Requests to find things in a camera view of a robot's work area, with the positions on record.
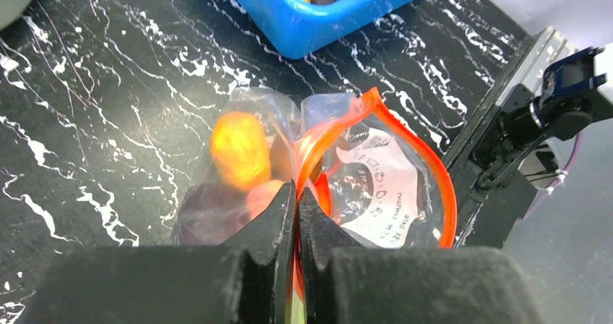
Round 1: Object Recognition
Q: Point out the clear orange-zip bag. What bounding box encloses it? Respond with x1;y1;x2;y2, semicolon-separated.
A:
170;87;458;304

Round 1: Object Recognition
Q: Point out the dark red toy fruit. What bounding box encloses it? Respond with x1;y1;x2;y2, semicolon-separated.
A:
171;183;250;245

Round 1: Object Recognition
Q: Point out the blue plastic bin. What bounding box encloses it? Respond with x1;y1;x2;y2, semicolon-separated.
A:
237;0;414;59

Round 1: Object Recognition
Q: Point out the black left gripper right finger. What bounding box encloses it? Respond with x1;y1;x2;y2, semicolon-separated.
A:
298;189;542;323

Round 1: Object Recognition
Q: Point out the white toy onion half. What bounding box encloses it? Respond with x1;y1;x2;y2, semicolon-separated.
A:
269;134;306;182

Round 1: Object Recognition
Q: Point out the orange-red toy peach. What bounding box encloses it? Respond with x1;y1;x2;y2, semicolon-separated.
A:
245;179;285;219

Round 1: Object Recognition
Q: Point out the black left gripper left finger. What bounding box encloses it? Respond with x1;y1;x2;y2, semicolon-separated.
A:
23;183;296;323

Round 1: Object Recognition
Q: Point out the orange toy lemon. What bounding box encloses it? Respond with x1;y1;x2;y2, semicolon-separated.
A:
210;111;272;192

